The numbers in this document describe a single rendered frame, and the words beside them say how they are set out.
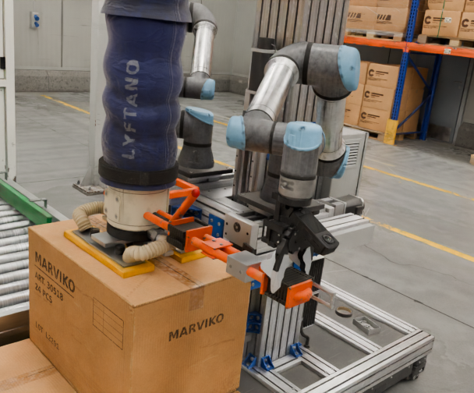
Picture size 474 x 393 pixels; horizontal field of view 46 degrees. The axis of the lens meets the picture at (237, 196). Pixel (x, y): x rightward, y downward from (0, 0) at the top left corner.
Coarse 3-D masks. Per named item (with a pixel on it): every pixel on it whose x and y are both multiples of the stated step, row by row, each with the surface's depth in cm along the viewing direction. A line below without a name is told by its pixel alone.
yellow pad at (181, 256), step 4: (176, 252) 162; (180, 252) 161; (184, 252) 162; (188, 252) 163; (192, 252) 163; (196, 252) 163; (200, 252) 164; (172, 256) 162; (176, 256) 160; (180, 256) 160; (184, 256) 160; (188, 256) 160; (192, 256) 161; (196, 256) 162; (200, 256) 163; (204, 256) 165; (180, 260) 159; (184, 260) 159; (188, 260) 160
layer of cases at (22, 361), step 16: (0, 352) 177; (16, 352) 178; (32, 352) 179; (0, 368) 169; (16, 368) 170; (32, 368) 171; (48, 368) 172; (0, 384) 162; (16, 384) 163; (32, 384) 164; (48, 384) 164; (64, 384) 165
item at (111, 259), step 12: (96, 228) 165; (72, 240) 165; (84, 240) 163; (96, 252) 156; (108, 252) 156; (120, 252) 154; (108, 264) 151; (120, 264) 149; (132, 264) 150; (144, 264) 152; (120, 276) 147; (132, 276) 148
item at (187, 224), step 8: (168, 224) 145; (176, 224) 147; (184, 224) 148; (192, 224) 149; (200, 224) 149; (208, 224) 148; (168, 232) 146; (176, 232) 143; (184, 232) 141; (192, 232) 141; (200, 232) 143; (208, 232) 145; (168, 240) 146; (176, 240) 143; (184, 240) 142; (192, 248) 143
